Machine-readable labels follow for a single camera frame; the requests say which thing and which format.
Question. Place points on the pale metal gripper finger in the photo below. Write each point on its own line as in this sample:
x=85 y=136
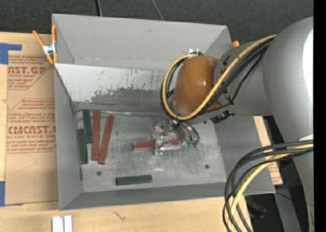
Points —
x=165 y=139
x=160 y=151

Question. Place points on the red-brown block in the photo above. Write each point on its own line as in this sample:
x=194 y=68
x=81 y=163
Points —
x=96 y=134
x=144 y=146
x=106 y=140

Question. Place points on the dark green flat block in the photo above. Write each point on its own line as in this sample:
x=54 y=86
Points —
x=133 y=180
x=87 y=125
x=83 y=147

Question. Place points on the grey metal bin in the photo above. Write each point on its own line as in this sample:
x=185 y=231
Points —
x=142 y=42

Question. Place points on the brown cardboard board, red print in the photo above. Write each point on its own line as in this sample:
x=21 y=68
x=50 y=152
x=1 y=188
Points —
x=30 y=113

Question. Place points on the black cylinder on white bracket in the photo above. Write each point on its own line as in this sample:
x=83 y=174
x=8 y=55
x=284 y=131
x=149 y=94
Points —
x=222 y=117

